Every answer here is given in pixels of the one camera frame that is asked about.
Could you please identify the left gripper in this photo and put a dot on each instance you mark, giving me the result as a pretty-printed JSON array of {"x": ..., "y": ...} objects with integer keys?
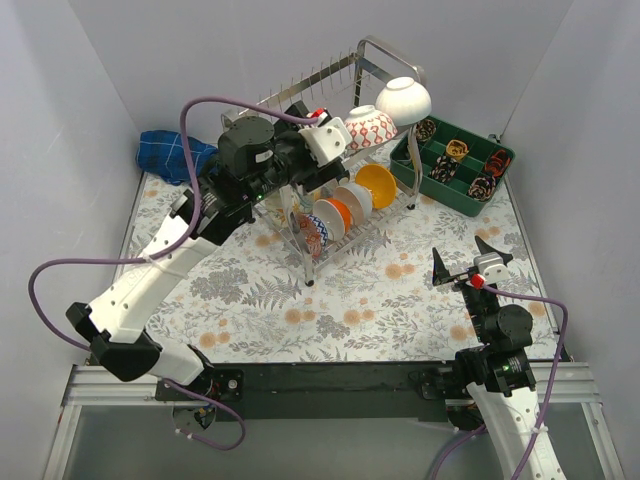
[{"x": 323, "y": 172}]

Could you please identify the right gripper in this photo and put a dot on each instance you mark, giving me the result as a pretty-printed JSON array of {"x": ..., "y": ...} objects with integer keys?
[{"x": 463, "y": 275}]

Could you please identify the white bowl red diamond pattern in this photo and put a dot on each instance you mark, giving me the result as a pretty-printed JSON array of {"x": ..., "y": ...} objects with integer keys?
[{"x": 369, "y": 127}]

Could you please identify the plain white ribbed bowl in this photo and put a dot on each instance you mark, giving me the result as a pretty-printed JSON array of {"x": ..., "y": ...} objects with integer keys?
[{"x": 405, "y": 101}]

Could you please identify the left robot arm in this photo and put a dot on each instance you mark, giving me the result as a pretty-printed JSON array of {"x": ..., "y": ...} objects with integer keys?
[{"x": 254, "y": 158}]

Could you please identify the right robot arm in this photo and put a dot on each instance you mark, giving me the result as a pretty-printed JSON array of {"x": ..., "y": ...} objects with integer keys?
[{"x": 497, "y": 374}]

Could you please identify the yellow bowl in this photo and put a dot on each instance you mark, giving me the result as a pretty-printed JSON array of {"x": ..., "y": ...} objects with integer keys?
[{"x": 380, "y": 182}]

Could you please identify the white grey-rimmed bowl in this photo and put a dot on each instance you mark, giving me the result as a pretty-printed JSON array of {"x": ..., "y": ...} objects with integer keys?
[{"x": 358, "y": 200}]

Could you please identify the rolled brown patterned sock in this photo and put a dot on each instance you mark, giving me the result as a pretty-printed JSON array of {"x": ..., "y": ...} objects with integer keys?
[{"x": 482, "y": 188}]

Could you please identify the cream floral bowl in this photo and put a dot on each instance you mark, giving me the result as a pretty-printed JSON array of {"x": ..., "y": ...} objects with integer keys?
[{"x": 276, "y": 211}]

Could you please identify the orange and white bowl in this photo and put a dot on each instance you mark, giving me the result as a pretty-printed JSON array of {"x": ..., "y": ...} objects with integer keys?
[{"x": 335, "y": 216}]

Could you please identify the blue zigzag patterned bowl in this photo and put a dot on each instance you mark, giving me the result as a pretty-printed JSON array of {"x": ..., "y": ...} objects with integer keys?
[{"x": 319, "y": 228}]

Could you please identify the green compartment tray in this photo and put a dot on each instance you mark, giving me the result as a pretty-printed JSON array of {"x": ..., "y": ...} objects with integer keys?
[{"x": 460, "y": 169}]

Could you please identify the red patterned bowl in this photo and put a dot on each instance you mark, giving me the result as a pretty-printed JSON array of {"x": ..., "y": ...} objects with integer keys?
[{"x": 311, "y": 240}]

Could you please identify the rolled dark floral sock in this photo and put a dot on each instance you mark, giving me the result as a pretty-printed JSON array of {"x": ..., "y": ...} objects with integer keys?
[{"x": 425, "y": 129}]

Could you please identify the rolled yellow sock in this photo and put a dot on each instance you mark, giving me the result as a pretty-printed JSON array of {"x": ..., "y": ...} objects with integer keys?
[{"x": 456, "y": 149}]

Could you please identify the blue plaid cloth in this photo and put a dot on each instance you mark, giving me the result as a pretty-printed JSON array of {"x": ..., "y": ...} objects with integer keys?
[{"x": 161, "y": 153}]

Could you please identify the floral table mat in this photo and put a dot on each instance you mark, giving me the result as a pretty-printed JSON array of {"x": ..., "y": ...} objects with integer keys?
[{"x": 248, "y": 302}]

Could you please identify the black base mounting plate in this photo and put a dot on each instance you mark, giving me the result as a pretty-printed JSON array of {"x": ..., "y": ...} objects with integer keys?
[{"x": 426, "y": 391}]

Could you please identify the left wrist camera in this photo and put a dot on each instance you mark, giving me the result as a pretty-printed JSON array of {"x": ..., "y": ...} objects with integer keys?
[{"x": 327, "y": 138}]

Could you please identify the aluminium frame rail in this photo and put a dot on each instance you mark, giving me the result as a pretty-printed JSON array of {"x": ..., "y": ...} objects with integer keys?
[{"x": 93, "y": 386}]

